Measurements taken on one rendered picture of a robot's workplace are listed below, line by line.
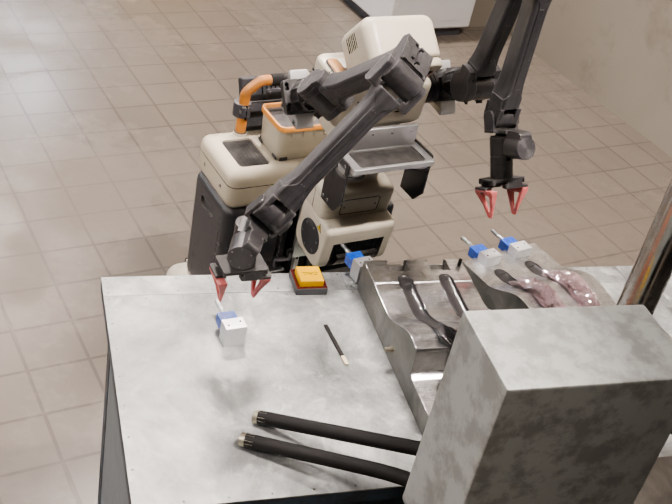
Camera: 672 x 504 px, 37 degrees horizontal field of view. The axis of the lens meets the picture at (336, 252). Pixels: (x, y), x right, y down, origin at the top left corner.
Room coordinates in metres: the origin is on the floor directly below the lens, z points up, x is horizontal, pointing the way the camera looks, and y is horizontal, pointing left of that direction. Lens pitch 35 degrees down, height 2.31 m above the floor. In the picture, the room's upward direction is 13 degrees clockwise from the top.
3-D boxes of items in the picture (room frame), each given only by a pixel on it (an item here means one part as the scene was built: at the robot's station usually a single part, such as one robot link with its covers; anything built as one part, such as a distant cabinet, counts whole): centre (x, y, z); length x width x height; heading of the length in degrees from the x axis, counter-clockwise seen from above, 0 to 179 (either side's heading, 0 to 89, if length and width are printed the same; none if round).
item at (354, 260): (2.11, -0.05, 0.83); 0.13 x 0.05 x 0.05; 36
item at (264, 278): (1.75, 0.17, 0.96); 0.07 x 0.07 x 0.09; 31
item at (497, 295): (2.06, -0.59, 0.85); 0.50 x 0.26 x 0.11; 40
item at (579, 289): (2.06, -0.58, 0.90); 0.26 x 0.18 x 0.08; 40
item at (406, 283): (1.86, -0.29, 0.92); 0.35 x 0.16 x 0.09; 23
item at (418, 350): (1.84, -0.29, 0.87); 0.50 x 0.26 x 0.14; 23
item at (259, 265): (1.73, 0.19, 1.03); 0.10 x 0.07 x 0.07; 121
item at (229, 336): (1.76, 0.21, 0.83); 0.13 x 0.05 x 0.05; 32
